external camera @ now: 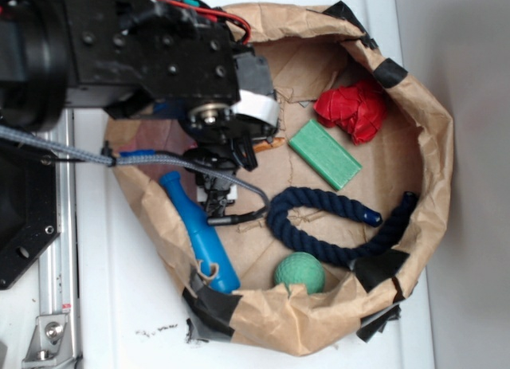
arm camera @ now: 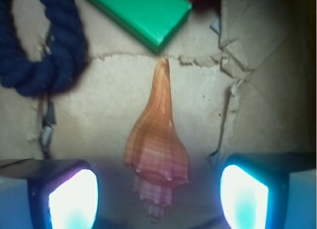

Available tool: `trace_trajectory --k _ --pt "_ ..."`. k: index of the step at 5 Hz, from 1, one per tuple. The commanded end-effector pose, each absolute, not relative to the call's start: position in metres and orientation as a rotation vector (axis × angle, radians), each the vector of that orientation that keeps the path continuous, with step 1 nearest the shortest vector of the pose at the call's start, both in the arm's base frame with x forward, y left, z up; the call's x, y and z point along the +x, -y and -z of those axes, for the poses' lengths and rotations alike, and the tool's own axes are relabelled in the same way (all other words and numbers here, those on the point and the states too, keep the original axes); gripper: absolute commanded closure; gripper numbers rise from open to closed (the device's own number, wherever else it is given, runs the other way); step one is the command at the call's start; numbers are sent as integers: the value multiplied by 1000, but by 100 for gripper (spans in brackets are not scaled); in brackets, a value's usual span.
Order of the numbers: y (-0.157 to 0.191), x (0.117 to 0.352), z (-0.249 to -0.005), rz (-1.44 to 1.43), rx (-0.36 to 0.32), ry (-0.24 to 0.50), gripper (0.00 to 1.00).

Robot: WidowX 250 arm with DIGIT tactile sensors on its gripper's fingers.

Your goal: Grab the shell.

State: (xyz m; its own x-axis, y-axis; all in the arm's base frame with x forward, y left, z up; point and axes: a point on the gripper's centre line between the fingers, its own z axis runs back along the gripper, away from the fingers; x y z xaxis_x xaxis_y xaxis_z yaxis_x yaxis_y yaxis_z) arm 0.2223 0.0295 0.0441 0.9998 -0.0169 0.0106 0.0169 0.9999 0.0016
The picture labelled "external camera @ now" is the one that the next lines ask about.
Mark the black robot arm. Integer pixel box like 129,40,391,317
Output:
1,0,280,226

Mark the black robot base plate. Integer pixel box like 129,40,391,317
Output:
1,140,59,290

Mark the tan conch shell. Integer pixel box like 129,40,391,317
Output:
253,137,286,153

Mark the green textured ball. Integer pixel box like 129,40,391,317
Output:
273,252,326,294

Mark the metal corner bracket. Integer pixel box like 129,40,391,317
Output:
22,313,77,368

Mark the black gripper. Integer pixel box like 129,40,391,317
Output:
178,46,279,218

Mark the dark blue rope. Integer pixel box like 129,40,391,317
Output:
265,186,419,265

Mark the green rectangular block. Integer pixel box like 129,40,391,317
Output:
289,120,363,190

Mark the grey braided cable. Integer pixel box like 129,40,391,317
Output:
0,124,271,226

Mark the aluminium extrusion rail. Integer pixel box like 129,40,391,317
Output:
37,108,83,369

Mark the brown paper bag bin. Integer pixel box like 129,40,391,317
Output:
114,2,453,356

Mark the crumpled red cloth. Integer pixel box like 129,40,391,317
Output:
313,79,387,145

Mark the blue plastic bowling pin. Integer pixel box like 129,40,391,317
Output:
159,171,241,293

